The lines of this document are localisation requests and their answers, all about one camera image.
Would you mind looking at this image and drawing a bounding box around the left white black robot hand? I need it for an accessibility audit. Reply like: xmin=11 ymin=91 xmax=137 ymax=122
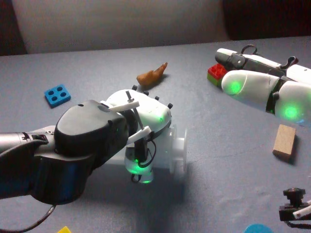
xmin=105 ymin=84 xmax=174 ymax=184

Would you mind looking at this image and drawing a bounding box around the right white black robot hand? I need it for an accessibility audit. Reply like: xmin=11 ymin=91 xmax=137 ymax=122
xmin=215 ymin=45 xmax=311 ymax=127

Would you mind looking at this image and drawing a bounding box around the large clear plastic syringe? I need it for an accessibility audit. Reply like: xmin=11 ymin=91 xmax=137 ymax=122
xmin=104 ymin=125 xmax=189 ymax=177

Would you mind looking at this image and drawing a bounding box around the brown toy piece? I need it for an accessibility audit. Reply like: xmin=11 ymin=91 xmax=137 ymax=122
xmin=136 ymin=62 xmax=168 ymax=86

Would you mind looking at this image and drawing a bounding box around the red and green toy brick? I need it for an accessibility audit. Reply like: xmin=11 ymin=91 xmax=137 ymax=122
xmin=207 ymin=63 xmax=228 ymax=87

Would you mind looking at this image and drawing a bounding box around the wooden block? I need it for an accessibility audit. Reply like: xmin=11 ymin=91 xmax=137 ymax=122
xmin=272 ymin=124 xmax=297 ymax=162

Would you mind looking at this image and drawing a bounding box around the dark curtain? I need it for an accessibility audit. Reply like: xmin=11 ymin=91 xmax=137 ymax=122
xmin=222 ymin=0 xmax=311 ymax=41

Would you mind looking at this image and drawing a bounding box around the grey table cloth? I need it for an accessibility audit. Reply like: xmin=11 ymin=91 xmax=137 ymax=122
xmin=0 ymin=35 xmax=311 ymax=233

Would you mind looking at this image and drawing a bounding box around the white backdrop sheet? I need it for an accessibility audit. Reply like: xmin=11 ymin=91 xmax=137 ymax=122
xmin=12 ymin=0 xmax=230 ymax=55

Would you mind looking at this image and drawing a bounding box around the blue four-hole block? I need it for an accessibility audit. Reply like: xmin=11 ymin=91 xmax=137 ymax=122
xmin=44 ymin=84 xmax=72 ymax=109

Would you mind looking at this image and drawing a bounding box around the blue round disc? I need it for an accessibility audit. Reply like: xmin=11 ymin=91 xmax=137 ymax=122
xmin=243 ymin=223 xmax=271 ymax=233

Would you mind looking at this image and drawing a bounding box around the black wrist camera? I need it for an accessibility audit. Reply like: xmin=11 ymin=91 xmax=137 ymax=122
xmin=278 ymin=187 xmax=311 ymax=223

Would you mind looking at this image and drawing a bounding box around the black cable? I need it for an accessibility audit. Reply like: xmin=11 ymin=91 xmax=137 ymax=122
xmin=0 ymin=205 xmax=58 ymax=233

